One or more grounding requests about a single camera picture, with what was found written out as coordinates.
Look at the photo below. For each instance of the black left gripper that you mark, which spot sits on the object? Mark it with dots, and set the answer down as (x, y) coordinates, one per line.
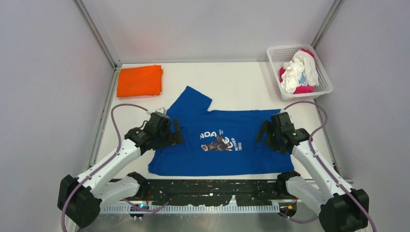
(173, 138)

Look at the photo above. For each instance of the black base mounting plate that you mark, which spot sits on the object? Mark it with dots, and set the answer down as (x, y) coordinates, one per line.
(177, 192)

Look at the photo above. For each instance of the aluminium frame rail left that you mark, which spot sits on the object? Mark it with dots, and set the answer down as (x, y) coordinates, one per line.
(93, 21)

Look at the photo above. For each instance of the aluminium frame rail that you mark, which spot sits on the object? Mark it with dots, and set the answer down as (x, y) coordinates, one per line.
(93, 21)
(326, 23)

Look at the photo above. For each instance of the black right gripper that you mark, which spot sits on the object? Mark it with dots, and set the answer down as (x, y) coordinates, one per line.
(266, 125)

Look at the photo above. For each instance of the white crumpled t-shirt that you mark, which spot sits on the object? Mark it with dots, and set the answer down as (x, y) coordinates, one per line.
(299, 72)

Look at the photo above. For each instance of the pink crumpled t-shirt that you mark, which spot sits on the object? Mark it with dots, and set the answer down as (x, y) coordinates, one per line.
(304, 89)

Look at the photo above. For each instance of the blue panda print t-shirt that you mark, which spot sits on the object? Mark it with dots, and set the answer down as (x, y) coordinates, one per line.
(217, 143)

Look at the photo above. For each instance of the folded orange t-shirt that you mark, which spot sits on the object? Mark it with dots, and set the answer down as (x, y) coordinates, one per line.
(140, 81)

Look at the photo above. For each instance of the white slotted cable duct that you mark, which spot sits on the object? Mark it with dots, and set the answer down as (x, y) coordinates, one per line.
(189, 209)

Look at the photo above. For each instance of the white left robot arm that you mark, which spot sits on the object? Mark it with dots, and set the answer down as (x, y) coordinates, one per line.
(81, 198)

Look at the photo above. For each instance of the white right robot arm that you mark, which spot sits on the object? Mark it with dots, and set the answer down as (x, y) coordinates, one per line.
(338, 205)

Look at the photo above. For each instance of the aluminium frame rail right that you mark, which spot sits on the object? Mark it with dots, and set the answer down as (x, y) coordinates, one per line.
(326, 23)

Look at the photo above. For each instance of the white plastic laundry basket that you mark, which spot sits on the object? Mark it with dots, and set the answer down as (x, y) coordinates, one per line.
(298, 72)

